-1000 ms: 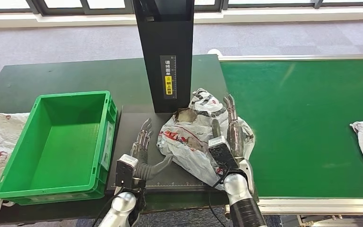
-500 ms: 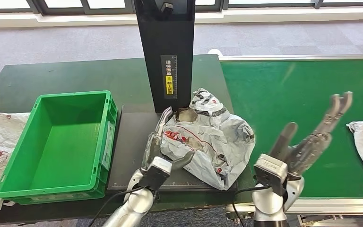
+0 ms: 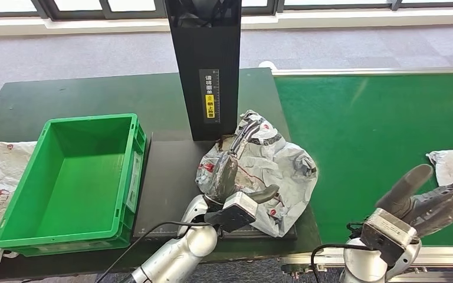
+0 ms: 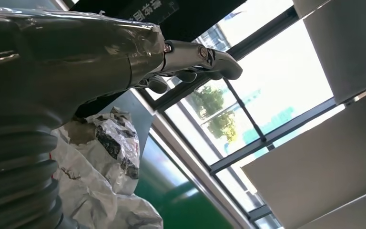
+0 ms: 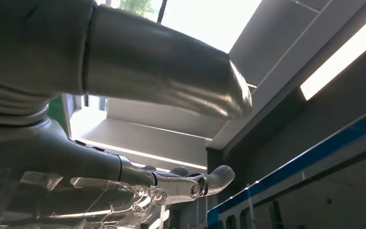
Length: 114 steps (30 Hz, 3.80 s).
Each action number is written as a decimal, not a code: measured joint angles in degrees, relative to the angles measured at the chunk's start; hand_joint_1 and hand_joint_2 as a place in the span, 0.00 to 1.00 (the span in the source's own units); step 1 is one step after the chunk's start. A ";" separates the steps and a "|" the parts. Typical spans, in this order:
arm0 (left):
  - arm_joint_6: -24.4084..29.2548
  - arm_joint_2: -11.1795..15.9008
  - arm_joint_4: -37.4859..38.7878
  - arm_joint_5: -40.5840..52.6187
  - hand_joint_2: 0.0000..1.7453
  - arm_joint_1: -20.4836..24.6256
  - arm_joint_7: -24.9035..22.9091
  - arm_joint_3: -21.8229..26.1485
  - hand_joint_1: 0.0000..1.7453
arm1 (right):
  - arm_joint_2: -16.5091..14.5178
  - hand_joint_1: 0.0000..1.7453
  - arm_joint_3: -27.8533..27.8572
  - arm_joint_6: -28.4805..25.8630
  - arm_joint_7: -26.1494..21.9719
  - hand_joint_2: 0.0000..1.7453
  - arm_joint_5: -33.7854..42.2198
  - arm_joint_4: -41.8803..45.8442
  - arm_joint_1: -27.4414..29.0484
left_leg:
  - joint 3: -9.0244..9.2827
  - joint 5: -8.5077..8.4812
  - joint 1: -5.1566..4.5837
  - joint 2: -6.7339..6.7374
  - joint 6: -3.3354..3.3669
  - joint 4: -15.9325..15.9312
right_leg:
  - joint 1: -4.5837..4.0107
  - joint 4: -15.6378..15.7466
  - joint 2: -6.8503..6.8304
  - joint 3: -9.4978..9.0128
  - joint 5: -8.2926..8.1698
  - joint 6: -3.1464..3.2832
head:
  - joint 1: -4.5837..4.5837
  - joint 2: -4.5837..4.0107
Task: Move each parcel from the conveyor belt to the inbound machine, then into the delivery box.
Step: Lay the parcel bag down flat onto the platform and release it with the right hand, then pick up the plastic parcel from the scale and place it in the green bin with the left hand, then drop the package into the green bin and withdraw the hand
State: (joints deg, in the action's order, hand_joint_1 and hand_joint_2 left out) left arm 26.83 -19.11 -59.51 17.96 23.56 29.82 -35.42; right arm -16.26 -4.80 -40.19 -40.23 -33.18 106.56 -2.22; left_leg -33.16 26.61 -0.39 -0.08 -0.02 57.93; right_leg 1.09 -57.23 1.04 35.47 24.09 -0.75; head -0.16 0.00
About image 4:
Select white parcel bag black print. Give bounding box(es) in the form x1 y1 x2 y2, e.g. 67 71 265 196
50 106 164 229

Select green conveyor belt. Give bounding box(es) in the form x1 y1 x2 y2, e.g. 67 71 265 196
134 135 234 229

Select dark window frame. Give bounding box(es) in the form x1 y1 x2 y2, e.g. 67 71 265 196
139 4 340 229

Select black yellow scanner label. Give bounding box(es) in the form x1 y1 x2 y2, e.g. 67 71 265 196
129 0 181 24

